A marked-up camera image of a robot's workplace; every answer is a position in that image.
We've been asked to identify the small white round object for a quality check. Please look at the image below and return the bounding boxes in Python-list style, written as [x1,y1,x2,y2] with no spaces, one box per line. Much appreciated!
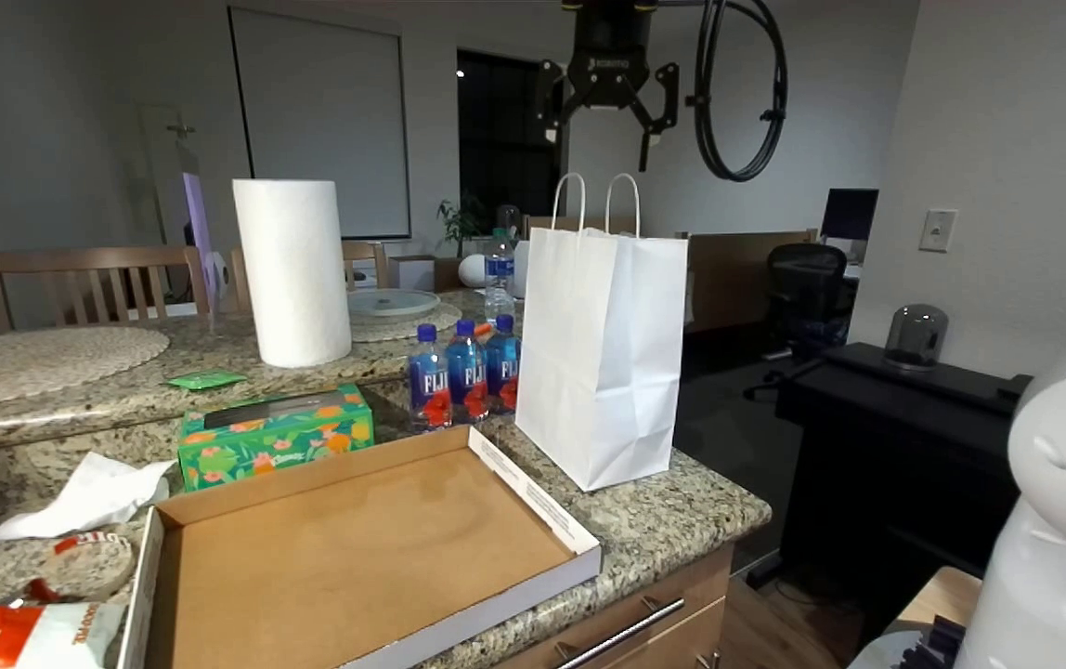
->
[452,250,494,290]

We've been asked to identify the dark computer monitor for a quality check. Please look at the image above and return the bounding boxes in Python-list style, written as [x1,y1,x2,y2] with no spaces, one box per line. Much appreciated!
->
[817,181,884,245]

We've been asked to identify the black office chair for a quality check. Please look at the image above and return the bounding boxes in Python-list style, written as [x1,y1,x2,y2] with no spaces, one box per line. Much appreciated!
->
[744,240,853,403]

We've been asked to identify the black items on stool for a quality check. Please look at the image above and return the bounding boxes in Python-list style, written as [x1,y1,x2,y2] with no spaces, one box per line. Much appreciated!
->
[893,609,970,669]

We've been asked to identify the clear water bottle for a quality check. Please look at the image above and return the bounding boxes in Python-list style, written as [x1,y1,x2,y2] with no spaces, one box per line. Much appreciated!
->
[482,240,525,297]

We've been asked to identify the wooden counter cabinet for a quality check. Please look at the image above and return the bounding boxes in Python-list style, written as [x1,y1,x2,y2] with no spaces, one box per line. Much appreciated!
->
[460,544,744,669]

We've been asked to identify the green house plant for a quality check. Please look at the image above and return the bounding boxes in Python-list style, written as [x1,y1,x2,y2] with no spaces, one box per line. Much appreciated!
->
[436,194,489,262]

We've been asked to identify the wooden slatted chair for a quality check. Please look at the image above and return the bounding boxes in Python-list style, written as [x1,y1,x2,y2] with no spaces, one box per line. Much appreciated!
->
[0,241,213,340]

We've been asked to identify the white wall light switch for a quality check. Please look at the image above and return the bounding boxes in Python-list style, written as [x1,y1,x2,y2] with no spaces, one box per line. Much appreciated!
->
[919,204,959,257]

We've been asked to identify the green patterned tissue box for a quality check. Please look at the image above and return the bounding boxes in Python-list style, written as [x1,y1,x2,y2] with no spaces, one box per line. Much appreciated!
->
[170,381,384,496]

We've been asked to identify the white bowl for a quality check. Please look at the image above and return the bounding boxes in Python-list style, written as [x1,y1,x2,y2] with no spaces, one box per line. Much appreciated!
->
[347,282,445,325]

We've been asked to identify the dark window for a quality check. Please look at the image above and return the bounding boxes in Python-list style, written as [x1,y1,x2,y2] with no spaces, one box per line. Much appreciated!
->
[452,46,575,235]

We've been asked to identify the orange and white packet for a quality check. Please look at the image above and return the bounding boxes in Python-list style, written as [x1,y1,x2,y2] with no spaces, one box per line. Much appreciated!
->
[0,593,131,669]

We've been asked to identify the crumpled white napkin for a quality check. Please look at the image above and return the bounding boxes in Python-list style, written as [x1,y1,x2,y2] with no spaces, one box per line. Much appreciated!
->
[0,450,177,547]

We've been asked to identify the grey rounded appliance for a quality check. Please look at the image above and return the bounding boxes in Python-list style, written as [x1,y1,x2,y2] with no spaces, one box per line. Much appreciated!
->
[884,297,954,365]

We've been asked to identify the small green flat pack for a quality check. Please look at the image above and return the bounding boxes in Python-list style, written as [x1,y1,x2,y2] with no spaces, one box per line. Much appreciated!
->
[162,370,249,397]

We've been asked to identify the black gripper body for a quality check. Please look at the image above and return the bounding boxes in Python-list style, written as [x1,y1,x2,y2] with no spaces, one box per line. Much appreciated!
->
[565,0,656,112]

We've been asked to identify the wooden stool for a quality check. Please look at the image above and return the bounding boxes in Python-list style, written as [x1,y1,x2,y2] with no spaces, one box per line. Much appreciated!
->
[887,561,988,639]

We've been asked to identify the white projection screen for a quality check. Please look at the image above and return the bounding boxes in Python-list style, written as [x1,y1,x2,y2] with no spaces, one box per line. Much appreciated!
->
[224,0,415,241]

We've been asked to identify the cardboard tray with white rim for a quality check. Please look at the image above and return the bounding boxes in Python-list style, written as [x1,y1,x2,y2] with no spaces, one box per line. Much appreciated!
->
[115,419,604,669]

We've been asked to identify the black desk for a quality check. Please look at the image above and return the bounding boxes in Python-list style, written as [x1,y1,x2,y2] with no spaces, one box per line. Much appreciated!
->
[774,340,1035,609]

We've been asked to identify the blue labelled water bottle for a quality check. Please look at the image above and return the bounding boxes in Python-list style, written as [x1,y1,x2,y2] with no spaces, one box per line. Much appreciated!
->
[445,313,494,424]
[482,309,525,416]
[406,321,458,437]

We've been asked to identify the wooden sideboard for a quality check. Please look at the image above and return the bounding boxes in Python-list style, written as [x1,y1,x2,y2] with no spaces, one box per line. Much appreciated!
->
[682,222,821,336]

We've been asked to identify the metal drawer handle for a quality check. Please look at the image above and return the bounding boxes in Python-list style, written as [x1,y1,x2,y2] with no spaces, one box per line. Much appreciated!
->
[549,593,692,669]

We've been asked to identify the white paper carrier bag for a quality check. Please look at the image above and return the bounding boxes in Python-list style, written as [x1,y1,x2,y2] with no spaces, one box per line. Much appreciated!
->
[508,168,692,496]

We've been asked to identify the white paper towel roll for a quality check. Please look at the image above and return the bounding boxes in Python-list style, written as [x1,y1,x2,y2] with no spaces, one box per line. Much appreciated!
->
[227,175,357,372]

